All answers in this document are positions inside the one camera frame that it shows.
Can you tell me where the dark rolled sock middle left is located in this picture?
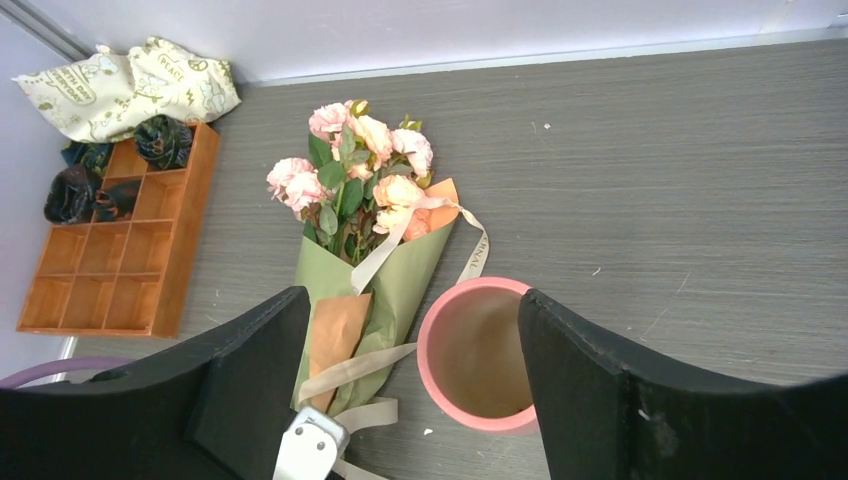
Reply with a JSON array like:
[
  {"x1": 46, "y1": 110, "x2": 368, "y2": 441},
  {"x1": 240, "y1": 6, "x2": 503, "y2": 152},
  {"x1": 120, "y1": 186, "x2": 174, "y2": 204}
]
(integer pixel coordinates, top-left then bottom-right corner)
[{"x1": 43, "y1": 164, "x2": 102, "y2": 225}]

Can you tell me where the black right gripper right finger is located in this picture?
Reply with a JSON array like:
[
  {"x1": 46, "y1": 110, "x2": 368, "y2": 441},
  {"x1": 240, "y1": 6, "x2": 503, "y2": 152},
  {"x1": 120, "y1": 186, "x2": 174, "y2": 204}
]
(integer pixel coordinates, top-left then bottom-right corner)
[{"x1": 518, "y1": 289, "x2": 847, "y2": 479}]

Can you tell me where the dark rolled sock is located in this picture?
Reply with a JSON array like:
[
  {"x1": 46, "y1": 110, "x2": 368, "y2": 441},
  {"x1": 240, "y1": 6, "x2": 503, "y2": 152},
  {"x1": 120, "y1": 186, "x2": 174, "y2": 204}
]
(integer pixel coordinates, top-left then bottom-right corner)
[
  {"x1": 133, "y1": 115, "x2": 194, "y2": 171},
  {"x1": 61, "y1": 140, "x2": 114, "y2": 177},
  {"x1": 93, "y1": 180, "x2": 141, "y2": 222},
  {"x1": 43, "y1": 164, "x2": 102, "y2": 225}
]

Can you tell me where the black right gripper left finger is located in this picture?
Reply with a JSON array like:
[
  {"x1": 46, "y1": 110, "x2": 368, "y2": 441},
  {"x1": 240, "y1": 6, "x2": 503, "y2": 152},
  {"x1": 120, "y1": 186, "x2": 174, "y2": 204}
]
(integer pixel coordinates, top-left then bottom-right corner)
[{"x1": 1, "y1": 286, "x2": 310, "y2": 479}]

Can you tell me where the pink cylindrical vase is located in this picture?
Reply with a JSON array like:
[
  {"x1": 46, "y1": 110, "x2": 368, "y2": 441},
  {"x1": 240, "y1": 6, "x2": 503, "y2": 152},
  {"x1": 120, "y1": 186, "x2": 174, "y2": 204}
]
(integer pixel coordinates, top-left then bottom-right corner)
[{"x1": 417, "y1": 277, "x2": 539, "y2": 435}]

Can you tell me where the orange wooden compartment tray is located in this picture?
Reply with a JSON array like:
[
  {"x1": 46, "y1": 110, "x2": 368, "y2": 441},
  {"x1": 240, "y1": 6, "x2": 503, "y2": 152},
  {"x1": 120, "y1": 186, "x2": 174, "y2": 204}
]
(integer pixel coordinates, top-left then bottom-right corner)
[{"x1": 17, "y1": 123, "x2": 220, "y2": 338}]

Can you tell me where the dark rolled sock top right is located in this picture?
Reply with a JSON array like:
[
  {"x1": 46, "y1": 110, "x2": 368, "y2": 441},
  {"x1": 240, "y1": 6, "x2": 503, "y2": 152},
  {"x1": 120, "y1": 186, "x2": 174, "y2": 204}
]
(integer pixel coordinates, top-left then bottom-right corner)
[{"x1": 133, "y1": 115, "x2": 194, "y2": 171}]

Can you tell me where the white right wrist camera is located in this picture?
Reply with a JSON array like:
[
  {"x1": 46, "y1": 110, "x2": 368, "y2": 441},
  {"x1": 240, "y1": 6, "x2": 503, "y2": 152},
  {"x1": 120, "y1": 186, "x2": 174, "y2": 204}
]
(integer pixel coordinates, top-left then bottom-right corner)
[{"x1": 272, "y1": 406, "x2": 350, "y2": 480}]

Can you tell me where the dark rolled sock middle centre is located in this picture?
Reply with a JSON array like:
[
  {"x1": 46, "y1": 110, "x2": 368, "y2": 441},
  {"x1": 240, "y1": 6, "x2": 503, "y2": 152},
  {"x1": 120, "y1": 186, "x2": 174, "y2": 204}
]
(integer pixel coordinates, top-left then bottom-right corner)
[{"x1": 93, "y1": 180, "x2": 141, "y2": 222}]

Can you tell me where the cream printed cloth bag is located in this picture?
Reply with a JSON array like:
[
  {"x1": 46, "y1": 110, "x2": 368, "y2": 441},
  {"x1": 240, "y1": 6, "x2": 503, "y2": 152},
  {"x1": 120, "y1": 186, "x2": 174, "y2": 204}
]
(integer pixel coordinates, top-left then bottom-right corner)
[{"x1": 13, "y1": 37, "x2": 241, "y2": 143}]

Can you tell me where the aluminium frame rail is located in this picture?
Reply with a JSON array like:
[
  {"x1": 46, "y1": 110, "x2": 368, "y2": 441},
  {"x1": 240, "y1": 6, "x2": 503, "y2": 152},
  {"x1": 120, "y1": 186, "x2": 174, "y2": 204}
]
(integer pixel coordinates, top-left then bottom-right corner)
[{"x1": 1, "y1": 0, "x2": 95, "y2": 61}]

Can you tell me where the beige printed ribbon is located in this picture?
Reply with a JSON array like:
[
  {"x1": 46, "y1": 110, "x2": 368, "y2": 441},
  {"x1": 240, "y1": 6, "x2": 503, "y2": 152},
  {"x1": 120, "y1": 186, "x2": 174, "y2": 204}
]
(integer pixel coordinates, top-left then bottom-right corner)
[{"x1": 296, "y1": 197, "x2": 490, "y2": 480}]

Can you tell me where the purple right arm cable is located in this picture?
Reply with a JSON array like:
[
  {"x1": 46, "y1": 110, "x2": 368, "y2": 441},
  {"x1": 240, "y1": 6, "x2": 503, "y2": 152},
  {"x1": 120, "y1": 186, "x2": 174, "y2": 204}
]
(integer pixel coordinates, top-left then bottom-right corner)
[{"x1": 0, "y1": 356, "x2": 134, "y2": 391}]

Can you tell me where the dark rolled sock top left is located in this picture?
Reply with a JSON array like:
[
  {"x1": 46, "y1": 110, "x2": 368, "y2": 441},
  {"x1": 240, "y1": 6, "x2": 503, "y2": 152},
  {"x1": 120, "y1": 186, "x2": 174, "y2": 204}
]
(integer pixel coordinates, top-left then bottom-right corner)
[{"x1": 61, "y1": 140, "x2": 114, "y2": 177}]

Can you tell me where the green paper flower bouquet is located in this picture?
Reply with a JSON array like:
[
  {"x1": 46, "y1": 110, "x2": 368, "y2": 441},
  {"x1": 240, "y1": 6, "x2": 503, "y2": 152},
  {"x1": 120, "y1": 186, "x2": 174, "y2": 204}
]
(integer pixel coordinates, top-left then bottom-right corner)
[{"x1": 266, "y1": 99, "x2": 461, "y2": 417}]

